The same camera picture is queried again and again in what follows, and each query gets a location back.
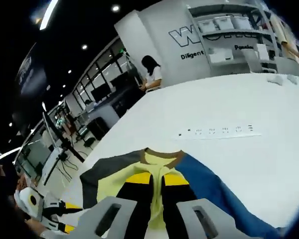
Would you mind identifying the white lidded storage bin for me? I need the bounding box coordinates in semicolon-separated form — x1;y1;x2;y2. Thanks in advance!
214;15;234;31
233;15;253;30
198;19;217;33

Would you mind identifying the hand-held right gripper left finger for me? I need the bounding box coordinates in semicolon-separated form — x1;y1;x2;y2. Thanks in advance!
76;171;155;239

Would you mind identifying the dark hanging banner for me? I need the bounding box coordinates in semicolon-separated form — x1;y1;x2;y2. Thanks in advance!
15;43;48;96

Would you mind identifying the white cloth pile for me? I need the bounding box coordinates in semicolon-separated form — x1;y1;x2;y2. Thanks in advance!
266;74;299;87

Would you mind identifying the person's left hand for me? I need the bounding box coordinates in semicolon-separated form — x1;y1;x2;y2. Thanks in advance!
27;220;47;239

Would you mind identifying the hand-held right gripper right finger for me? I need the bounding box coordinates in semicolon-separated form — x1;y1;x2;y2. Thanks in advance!
160;173;250;239

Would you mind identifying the yellow-green garment with coloured sleeves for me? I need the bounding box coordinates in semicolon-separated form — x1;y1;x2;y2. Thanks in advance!
79;147;286;239

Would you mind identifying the white open storage box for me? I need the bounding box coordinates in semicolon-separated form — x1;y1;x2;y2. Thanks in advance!
207;48;234;63

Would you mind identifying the white power strip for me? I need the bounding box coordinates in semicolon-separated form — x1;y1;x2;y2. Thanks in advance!
176;123;262;140

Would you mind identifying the grey metal storage shelf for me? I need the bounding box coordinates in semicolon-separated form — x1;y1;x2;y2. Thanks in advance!
188;1;286;77

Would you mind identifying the black desk monitor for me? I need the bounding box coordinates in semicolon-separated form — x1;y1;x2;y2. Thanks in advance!
109;71;131;88
90;83;112;103

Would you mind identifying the white strip ceiling light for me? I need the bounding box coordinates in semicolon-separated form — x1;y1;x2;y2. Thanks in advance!
39;0;60;31

